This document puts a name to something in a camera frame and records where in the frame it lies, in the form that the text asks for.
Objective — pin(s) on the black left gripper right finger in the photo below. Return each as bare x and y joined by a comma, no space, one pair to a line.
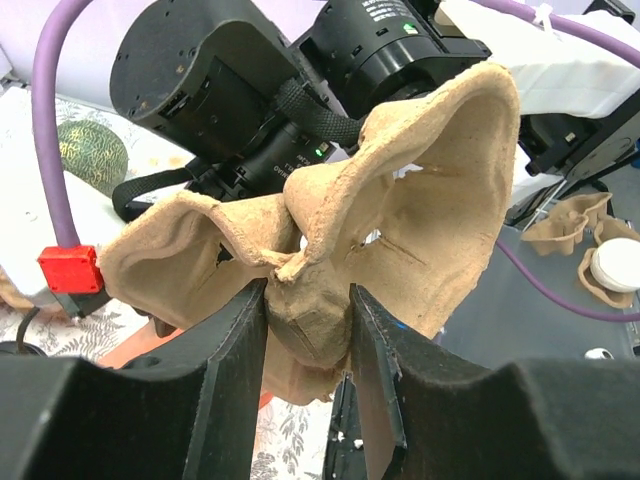
426,413

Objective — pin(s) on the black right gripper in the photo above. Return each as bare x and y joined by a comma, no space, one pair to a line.
218,79

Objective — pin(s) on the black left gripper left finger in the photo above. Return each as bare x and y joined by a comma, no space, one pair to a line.
67,418

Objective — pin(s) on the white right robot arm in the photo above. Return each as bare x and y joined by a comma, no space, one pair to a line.
577,76

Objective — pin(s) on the green netted melon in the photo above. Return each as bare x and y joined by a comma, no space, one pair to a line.
94,154

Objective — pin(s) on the orange paper bag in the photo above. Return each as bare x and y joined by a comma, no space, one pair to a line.
200,360

